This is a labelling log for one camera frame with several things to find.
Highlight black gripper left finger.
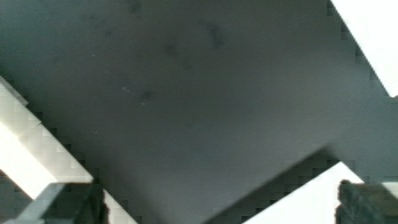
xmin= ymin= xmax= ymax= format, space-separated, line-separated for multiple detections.
xmin=12 ymin=183 xmax=108 ymax=224

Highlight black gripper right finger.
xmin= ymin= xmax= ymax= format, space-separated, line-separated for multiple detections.
xmin=334 ymin=180 xmax=398 ymax=224

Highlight white drawer cabinet box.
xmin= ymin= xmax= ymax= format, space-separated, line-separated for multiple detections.
xmin=330 ymin=0 xmax=398 ymax=97

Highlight white foam border front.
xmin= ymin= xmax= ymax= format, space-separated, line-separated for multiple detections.
xmin=0 ymin=76 xmax=138 ymax=224

